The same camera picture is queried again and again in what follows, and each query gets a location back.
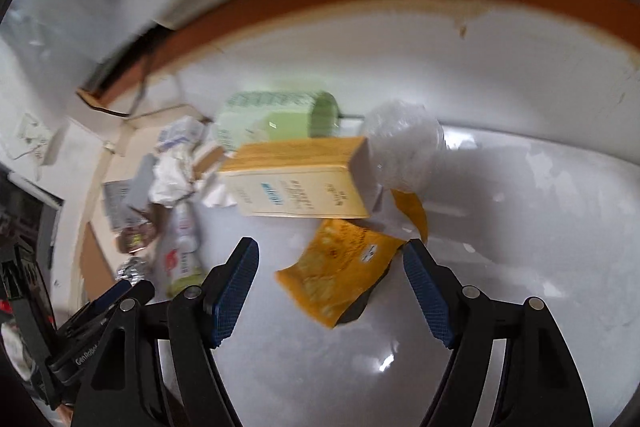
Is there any grey card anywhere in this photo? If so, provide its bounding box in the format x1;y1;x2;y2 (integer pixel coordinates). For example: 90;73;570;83
102;154;156;230

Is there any white plastic tube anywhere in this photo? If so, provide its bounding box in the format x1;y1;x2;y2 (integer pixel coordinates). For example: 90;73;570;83
155;202;206;300

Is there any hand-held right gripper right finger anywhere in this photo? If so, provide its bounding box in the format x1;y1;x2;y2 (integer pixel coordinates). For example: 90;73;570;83
403;239;593;427

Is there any white wall socket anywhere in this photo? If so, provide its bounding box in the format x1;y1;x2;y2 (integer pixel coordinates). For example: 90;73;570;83
15;112;56;165

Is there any thin dark cable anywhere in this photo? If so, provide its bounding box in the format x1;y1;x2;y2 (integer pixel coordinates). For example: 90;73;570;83
75;57;156;118

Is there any white tissue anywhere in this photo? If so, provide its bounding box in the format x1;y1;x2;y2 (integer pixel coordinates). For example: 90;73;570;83
200;177;241;210

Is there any crumpled white paper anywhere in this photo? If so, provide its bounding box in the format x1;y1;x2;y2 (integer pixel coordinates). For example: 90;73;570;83
148;152;201;208

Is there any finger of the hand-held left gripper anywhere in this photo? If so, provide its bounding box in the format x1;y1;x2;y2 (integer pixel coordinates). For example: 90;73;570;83
65;279;155;333

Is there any yellow snack packet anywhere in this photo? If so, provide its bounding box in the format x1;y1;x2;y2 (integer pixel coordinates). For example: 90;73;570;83
275;219;406;330

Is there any crumpled clear plastic bag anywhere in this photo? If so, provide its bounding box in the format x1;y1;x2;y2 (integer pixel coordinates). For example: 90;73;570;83
361;99;446;192

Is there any aluminium foil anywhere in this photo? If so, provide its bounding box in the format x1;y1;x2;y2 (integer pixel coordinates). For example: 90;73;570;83
114;257;151;283

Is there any green cylindrical can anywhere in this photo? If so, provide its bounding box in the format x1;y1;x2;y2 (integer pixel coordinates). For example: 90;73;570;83
215;91;342;152

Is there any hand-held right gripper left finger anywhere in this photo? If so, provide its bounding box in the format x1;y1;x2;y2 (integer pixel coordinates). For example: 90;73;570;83
72;237;260;427

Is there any cardboard box of trash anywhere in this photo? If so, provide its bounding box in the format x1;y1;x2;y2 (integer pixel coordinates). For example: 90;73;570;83
70;107;231;303

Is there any torn yellow wrapper piece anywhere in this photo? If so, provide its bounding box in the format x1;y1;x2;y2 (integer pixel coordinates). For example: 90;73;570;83
390;188;430;243

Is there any brown wrapper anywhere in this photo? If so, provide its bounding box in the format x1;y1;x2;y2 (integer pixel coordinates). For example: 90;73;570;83
117;207;166;255

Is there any white and blue packet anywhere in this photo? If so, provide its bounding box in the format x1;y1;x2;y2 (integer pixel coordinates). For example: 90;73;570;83
155;117;208;155

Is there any yellow cardboard box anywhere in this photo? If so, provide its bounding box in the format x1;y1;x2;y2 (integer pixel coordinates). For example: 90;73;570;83
218;137;373;220

